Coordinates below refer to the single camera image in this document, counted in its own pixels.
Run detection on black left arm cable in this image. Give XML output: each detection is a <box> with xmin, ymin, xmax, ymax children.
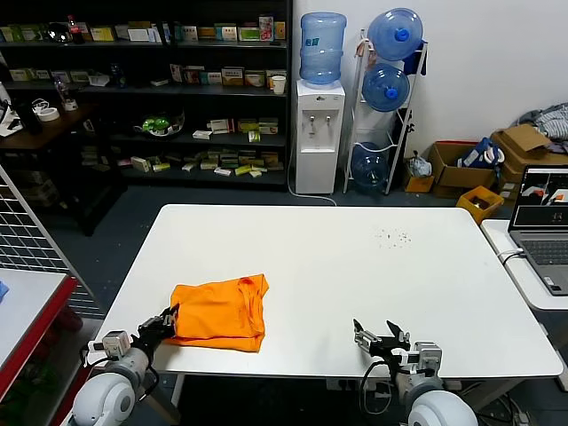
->
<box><xmin>79</xmin><ymin>341</ymin><xmax>160</xmax><ymax>400</ymax></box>

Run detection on white dispenser power cable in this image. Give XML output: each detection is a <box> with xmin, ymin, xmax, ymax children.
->
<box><xmin>288</xmin><ymin>150</ymin><xmax>338</xmax><ymax>208</ymax></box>

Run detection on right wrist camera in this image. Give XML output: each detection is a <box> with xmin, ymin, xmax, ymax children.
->
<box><xmin>412</xmin><ymin>341</ymin><xmax>444</xmax><ymax>378</ymax></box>

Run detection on yellow plastic crate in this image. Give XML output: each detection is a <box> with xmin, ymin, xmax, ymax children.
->
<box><xmin>456</xmin><ymin>185</ymin><xmax>506</xmax><ymax>225</ymax></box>

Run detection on black shelf unit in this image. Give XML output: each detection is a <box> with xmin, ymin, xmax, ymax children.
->
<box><xmin>0</xmin><ymin>0</ymin><xmax>294</xmax><ymax>193</ymax></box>

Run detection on white water dispenser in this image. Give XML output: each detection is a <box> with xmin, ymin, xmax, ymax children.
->
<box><xmin>295</xmin><ymin>79</ymin><xmax>346</xmax><ymax>195</ymax></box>

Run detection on bowl of green packets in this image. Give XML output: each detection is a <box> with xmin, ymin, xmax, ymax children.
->
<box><xmin>134</xmin><ymin>111</ymin><xmax>186</xmax><ymax>138</ymax></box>

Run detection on brown wooden table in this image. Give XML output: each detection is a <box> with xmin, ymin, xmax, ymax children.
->
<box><xmin>0</xmin><ymin>104</ymin><xmax>101</xmax><ymax>236</ymax></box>

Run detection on cola bottle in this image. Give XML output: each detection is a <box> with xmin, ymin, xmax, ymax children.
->
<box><xmin>66</xmin><ymin>14</ymin><xmax>86</xmax><ymax>45</ymax></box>

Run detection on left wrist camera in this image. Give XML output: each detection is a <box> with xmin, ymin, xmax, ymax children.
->
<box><xmin>101</xmin><ymin>330</ymin><xmax>133</xmax><ymax>359</ymax></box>

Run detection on small box with plastic bag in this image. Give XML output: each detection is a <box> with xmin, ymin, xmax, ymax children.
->
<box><xmin>402</xmin><ymin>151</ymin><xmax>436</xmax><ymax>194</ymax></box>

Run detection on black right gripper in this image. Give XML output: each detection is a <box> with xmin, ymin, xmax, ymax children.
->
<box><xmin>352</xmin><ymin>318</ymin><xmax>417</xmax><ymax>368</ymax></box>

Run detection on upright blue water jug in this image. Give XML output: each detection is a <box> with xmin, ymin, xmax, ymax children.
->
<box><xmin>299</xmin><ymin>12</ymin><xmax>348</xmax><ymax>86</ymax></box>

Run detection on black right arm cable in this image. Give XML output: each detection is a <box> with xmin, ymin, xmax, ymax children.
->
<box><xmin>359</xmin><ymin>359</ymin><xmax>394</xmax><ymax>416</ymax></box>

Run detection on open cardboard box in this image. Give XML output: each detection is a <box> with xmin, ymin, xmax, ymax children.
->
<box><xmin>428</xmin><ymin>141</ymin><xmax>498</xmax><ymax>199</ymax></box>

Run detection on white wire grid panel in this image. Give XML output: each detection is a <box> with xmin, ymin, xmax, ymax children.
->
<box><xmin>0</xmin><ymin>162</ymin><xmax>97</xmax><ymax>298</ymax></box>

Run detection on grey laptop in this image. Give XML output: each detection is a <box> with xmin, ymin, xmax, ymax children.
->
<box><xmin>509</xmin><ymin>164</ymin><xmax>568</xmax><ymax>296</ymax></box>

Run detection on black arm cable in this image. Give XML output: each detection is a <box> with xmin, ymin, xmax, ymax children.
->
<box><xmin>359</xmin><ymin>359</ymin><xmax>394</xmax><ymax>416</ymax></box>
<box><xmin>79</xmin><ymin>341</ymin><xmax>160</xmax><ymax>400</ymax></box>

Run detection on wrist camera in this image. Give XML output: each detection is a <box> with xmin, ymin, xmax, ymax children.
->
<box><xmin>412</xmin><ymin>341</ymin><xmax>444</xmax><ymax>378</ymax></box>
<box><xmin>101</xmin><ymin>330</ymin><xmax>133</xmax><ymax>359</ymax></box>

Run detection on white metal jug rack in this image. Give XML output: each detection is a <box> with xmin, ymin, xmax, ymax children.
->
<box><xmin>343</xmin><ymin>28</ymin><xmax>430</xmax><ymax>196</ymax></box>

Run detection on silver metal bowl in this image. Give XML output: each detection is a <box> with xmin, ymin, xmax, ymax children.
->
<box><xmin>47</xmin><ymin>20</ymin><xmax>75</xmax><ymax>44</ymax></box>

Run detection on tilted blue water jug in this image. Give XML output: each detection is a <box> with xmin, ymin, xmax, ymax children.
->
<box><xmin>367</xmin><ymin>7</ymin><xmax>425</xmax><ymax>62</ymax></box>
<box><xmin>361</xmin><ymin>62</ymin><xmax>411</xmax><ymax>113</ymax></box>
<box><xmin>351</xmin><ymin>141</ymin><xmax>391</xmax><ymax>193</ymax></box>

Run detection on clear water bottle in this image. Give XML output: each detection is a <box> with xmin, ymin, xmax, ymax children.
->
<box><xmin>53</xmin><ymin>75</ymin><xmax>72</xmax><ymax>106</ymax></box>

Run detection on orange t-shirt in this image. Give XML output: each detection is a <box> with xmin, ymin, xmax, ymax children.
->
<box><xmin>170</xmin><ymin>273</ymin><xmax>271</xmax><ymax>354</ymax></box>

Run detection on small white side table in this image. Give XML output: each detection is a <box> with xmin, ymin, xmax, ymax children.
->
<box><xmin>481</xmin><ymin>218</ymin><xmax>568</xmax><ymax>312</ymax></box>

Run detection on white work table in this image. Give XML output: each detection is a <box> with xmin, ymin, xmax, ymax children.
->
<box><xmin>87</xmin><ymin>203</ymin><xmax>564</xmax><ymax>379</ymax></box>

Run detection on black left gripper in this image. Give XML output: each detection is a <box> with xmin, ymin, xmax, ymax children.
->
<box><xmin>137</xmin><ymin>303</ymin><xmax>180</xmax><ymax>352</ymax></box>

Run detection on pile of grey clothes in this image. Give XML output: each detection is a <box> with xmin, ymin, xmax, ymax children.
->
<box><xmin>514</xmin><ymin>102</ymin><xmax>568</xmax><ymax>143</ymax></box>

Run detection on red-edged white table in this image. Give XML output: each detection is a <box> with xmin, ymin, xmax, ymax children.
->
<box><xmin>0</xmin><ymin>267</ymin><xmax>80</xmax><ymax>387</ymax></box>

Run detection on scattered small crumbs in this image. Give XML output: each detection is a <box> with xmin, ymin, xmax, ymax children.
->
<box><xmin>375</xmin><ymin>228</ymin><xmax>414</xmax><ymax>249</ymax></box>

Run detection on large cardboard box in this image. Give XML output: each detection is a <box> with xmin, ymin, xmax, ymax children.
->
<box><xmin>491</xmin><ymin>123</ymin><xmax>568</xmax><ymax>201</ymax></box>

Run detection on blue bag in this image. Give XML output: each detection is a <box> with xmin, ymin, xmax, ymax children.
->
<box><xmin>456</xmin><ymin>137</ymin><xmax>507</xmax><ymax>170</ymax></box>

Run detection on orange white box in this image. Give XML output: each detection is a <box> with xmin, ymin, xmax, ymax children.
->
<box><xmin>221</xmin><ymin>67</ymin><xmax>246</xmax><ymax>87</ymax></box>

